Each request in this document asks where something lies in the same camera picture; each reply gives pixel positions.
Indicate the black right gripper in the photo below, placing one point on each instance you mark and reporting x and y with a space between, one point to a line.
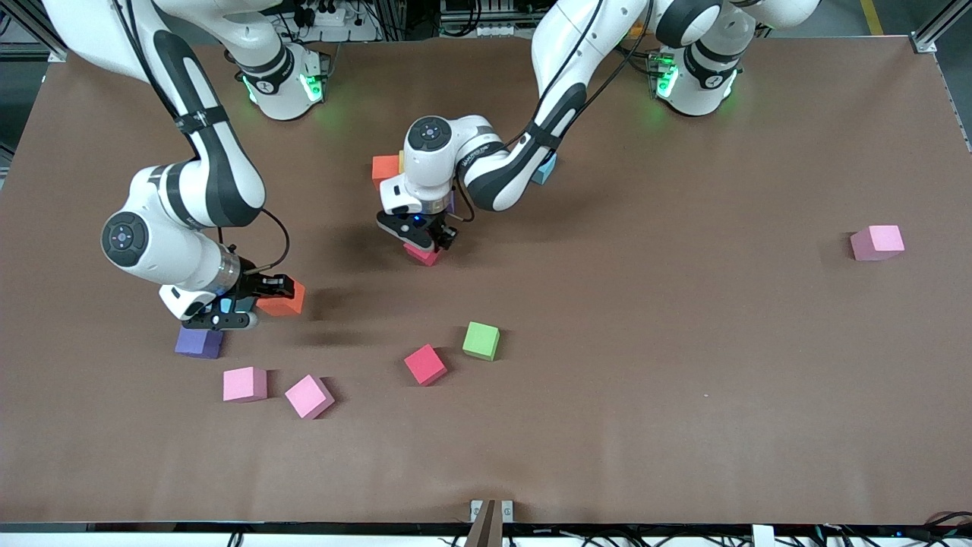
254 286

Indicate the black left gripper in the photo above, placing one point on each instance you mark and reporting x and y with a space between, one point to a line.
440 230

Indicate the orange foam cube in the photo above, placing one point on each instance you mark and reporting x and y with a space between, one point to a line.
386 169
287 305

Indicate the red foam cube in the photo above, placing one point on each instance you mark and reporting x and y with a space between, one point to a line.
421 257
425 365

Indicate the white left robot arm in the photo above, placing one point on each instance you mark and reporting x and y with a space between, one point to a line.
433 167

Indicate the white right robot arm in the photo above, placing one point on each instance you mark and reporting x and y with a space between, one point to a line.
190 190

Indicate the pink foam cube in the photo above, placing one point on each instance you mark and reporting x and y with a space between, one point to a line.
244 384
877 243
309 396

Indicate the green foam cube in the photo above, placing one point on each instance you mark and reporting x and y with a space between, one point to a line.
481 340

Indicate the white power strip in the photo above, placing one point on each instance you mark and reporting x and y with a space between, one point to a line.
330 17
497 30

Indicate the bag of orange fruits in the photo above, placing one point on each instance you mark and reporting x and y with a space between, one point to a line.
636 32

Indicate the brown paper table cover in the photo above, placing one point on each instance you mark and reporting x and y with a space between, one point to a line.
683 418

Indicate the small white box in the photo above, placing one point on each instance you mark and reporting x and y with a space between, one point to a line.
762 536

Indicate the small metal bracket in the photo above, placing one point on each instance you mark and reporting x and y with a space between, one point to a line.
476 510

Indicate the aluminium frame profile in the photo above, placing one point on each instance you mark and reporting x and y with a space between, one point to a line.
925 43

